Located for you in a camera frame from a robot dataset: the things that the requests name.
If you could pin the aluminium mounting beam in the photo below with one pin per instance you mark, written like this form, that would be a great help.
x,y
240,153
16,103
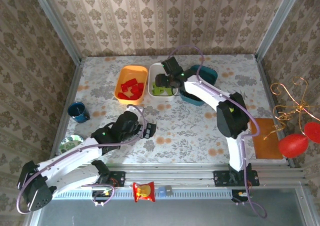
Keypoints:
x,y
170,173

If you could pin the red egg-shaped ornament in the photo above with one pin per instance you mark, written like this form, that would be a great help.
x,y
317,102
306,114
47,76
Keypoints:
x,y
293,145

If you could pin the red snack bag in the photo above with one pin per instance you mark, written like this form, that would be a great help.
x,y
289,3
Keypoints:
x,y
143,192

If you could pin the white plastic container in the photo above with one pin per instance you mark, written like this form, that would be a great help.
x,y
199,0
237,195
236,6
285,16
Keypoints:
x,y
154,70

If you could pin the round green patterned plate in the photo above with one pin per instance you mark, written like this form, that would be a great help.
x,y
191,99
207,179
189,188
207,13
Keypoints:
x,y
70,142

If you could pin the small blue block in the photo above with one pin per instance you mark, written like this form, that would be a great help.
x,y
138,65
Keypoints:
x,y
162,192

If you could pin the grey metal framed panel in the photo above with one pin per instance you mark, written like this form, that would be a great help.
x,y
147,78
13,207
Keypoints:
x,y
175,212

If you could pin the aluminium corner post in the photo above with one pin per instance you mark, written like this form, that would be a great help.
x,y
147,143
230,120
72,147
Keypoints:
x,y
278,23
57,23

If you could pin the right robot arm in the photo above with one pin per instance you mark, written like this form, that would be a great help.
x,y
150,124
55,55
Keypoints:
x,y
200,90

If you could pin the red round ornament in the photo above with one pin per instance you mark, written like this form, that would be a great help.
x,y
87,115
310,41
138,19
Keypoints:
x,y
313,132

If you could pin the dark blue cup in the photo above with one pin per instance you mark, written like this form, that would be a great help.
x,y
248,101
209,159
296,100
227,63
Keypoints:
x,y
77,110

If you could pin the green lego brick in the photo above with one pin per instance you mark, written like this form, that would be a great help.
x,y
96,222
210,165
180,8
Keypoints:
x,y
168,92
153,86
158,92

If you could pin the aluminium side rail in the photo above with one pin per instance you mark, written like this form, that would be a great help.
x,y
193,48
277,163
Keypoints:
x,y
72,85
265,85

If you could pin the small grey block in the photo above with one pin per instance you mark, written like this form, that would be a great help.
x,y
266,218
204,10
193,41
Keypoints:
x,y
169,190

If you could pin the orange plastic container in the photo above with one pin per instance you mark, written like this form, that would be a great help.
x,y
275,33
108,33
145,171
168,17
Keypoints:
x,y
132,73

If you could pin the brown rectangular board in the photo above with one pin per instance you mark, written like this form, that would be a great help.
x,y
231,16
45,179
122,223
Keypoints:
x,y
265,143

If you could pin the small electronics board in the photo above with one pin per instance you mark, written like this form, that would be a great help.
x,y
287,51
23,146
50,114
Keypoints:
x,y
243,194
101,193

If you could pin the teal plastic container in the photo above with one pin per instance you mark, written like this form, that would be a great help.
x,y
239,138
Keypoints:
x,y
208,75

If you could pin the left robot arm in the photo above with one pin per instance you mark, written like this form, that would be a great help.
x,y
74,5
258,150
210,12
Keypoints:
x,y
70,158

